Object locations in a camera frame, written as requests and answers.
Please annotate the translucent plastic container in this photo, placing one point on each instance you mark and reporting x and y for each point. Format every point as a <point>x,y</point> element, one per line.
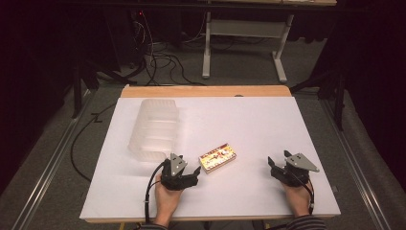
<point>154,131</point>

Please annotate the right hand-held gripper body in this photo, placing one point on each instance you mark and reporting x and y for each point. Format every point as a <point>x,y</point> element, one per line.
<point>295,171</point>

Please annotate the person's right hand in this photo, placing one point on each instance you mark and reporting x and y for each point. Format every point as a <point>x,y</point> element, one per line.
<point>298,199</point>

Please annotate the person's left hand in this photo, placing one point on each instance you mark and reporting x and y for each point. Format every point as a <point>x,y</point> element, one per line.
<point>166,201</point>

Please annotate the black computer tower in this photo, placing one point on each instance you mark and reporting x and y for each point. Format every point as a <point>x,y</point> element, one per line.
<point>126,38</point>

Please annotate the white metal desk frame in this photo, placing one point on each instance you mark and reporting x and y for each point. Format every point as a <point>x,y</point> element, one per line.
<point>245,28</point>

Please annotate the white table mat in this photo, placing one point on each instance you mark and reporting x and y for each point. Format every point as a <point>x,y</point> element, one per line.
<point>242,127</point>

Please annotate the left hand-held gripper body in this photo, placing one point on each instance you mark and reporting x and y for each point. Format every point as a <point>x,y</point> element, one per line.
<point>175,180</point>

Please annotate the black stand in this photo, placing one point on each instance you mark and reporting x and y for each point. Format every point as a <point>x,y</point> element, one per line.
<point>338,96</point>
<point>78,86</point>

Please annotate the metal floor rail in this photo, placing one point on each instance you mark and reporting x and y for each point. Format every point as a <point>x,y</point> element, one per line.
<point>357,166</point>
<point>48,179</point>

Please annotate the red and yellow printed box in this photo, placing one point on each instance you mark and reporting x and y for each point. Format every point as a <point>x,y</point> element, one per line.
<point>217,158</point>

